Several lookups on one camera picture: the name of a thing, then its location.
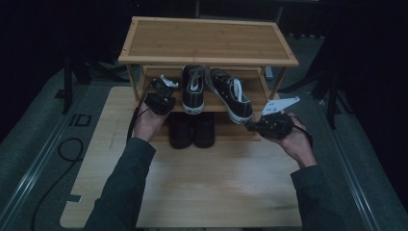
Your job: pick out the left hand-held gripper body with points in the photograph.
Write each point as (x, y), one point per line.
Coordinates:
(160, 99)

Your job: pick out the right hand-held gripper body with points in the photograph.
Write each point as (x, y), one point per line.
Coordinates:
(275, 125)

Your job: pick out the black and white sneaker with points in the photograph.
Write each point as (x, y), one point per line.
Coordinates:
(192, 93)
(229, 94)

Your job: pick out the black lace-up shoe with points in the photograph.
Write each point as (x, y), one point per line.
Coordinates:
(204, 131)
(180, 131)

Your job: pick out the wooden shoe rack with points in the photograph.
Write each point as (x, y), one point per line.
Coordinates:
(205, 41)

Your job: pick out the person's left hand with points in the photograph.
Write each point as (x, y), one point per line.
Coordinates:
(147, 123)

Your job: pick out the person's right hand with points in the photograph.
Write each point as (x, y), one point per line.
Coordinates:
(298, 144)

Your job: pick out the small white block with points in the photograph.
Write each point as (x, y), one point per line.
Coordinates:
(268, 73)

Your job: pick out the black stand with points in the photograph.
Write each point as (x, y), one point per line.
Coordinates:
(332, 102)
(67, 89)

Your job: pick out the black tape piece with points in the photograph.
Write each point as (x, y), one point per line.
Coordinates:
(73, 198)

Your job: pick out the metal floor rail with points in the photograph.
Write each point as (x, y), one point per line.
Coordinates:
(355, 192)
(37, 166)

